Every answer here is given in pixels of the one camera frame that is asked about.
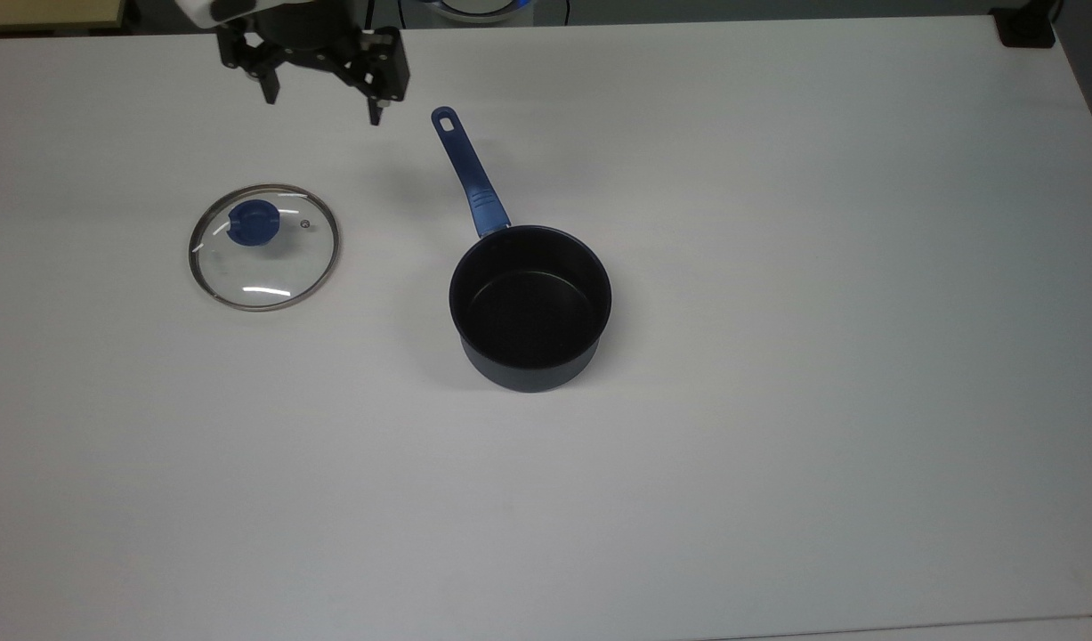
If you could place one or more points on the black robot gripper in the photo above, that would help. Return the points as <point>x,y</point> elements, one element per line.
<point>314,40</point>

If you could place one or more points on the glass lid with blue knob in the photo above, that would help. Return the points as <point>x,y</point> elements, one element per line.
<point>254,223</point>

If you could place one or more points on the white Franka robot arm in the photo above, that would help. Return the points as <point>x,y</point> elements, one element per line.
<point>198,9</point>

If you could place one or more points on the white round device blue light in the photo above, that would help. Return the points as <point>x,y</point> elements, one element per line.
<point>474,9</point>

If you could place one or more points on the beige board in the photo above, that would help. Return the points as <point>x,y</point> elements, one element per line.
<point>47,12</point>

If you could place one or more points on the black table clamp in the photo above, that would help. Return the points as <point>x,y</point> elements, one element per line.
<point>1026,27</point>

